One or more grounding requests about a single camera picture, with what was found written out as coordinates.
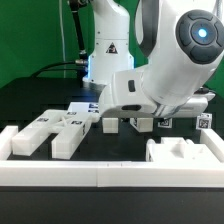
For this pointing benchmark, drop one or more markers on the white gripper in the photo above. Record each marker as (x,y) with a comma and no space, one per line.
(123,97)

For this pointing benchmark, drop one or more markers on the white chair seat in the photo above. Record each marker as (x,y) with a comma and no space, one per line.
(177,149)

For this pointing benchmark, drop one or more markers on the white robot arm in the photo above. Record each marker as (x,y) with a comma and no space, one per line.
(183,41)

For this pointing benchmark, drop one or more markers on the white chair back piece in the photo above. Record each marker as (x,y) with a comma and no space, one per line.
(69,128)

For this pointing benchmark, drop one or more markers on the white sheet with tags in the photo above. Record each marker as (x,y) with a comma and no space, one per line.
(91,107)

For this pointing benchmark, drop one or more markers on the white U-shaped fence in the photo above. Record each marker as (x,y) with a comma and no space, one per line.
(106,174)

